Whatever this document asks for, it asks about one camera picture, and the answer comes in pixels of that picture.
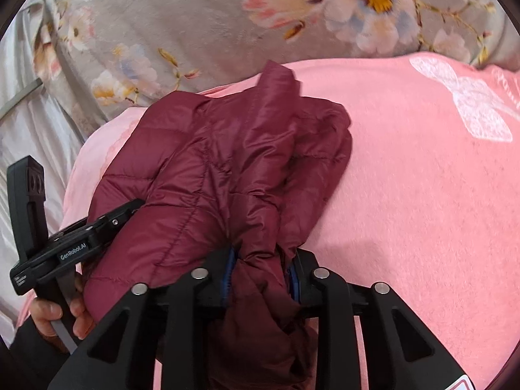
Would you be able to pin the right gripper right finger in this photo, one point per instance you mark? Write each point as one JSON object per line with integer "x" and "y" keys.
{"x": 369, "y": 334}

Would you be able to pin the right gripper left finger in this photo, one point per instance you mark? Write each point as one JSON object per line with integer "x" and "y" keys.
{"x": 155, "y": 337}

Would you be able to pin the maroon quilted down jacket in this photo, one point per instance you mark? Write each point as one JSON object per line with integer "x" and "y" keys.
{"x": 253, "y": 171}

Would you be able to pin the person's left hand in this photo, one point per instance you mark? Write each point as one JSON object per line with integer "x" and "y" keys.
{"x": 44, "y": 312}

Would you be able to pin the silver satin sheet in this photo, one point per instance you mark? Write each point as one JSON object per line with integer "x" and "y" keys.
{"x": 32, "y": 123}

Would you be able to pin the grey floral bed cover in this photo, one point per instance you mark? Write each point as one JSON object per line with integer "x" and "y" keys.
{"x": 100, "y": 56}

